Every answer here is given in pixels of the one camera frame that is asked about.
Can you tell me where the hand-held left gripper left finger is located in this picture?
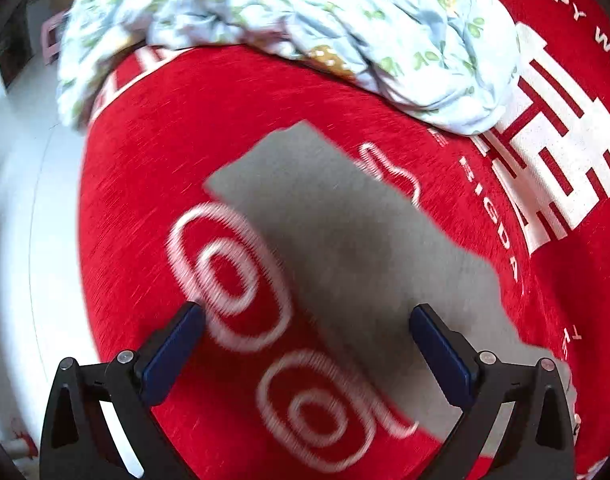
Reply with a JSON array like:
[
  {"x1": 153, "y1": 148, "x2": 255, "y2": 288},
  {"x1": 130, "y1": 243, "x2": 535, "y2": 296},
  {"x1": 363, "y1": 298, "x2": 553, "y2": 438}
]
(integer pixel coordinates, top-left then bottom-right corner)
[{"x1": 39, "y1": 301, "x2": 206, "y2": 480}]

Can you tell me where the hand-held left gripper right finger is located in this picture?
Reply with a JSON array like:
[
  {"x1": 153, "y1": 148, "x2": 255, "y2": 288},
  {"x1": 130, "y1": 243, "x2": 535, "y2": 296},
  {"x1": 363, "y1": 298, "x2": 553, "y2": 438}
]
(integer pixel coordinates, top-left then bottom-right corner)
[{"x1": 409, "y1": 304, "x2": 578, "y2": 480}]

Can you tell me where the grey knitted garment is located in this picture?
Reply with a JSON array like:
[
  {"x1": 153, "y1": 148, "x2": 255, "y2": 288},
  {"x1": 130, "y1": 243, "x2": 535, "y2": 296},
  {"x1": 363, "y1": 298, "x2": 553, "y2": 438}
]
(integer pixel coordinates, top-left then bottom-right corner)
[{"x1": 205, "y1": 120, "x2": 580, "y2": 461}]

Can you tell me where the red printed blanket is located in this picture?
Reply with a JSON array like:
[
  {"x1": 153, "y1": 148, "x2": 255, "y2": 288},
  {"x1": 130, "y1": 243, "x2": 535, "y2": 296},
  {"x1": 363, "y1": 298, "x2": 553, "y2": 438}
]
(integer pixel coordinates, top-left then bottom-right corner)
[{"x1": 77, "y1": 0, "x2": 610, "y2": 480}]

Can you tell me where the pink plastic stool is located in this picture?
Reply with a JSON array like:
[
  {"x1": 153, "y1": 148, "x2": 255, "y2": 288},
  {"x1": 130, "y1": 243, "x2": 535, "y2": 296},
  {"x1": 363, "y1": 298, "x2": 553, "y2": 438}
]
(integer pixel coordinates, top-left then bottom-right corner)
[{"x1": 41, "y1": 15, "x2": 68, "y2": 66}]

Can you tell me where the light floral quilt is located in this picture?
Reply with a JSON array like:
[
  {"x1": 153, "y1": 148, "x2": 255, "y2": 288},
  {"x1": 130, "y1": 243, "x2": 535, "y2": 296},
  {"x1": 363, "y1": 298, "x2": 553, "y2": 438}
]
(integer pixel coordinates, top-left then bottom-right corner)
[{"x1": 56, "y1": 0, "x2": 522, "y2": 136}]

